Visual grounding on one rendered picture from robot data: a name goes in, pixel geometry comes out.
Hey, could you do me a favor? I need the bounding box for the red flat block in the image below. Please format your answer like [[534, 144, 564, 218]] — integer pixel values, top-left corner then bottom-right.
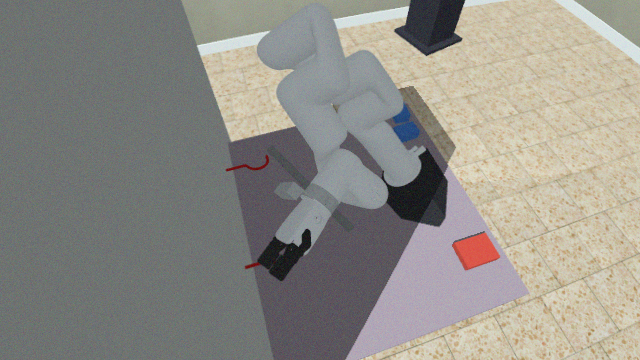
[[452, 233, 500, 270]]

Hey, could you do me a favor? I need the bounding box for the grey wall panel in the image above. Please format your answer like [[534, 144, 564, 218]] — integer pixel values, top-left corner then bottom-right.
[[0, 0, 274, 360]]

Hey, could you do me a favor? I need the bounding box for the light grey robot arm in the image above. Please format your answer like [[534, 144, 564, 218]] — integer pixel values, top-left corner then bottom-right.
[[257, 3, 426, 215]]

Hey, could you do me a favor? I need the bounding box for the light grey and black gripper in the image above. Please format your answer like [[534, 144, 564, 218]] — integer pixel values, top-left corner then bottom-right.
[[257, 195, 331, 281]]

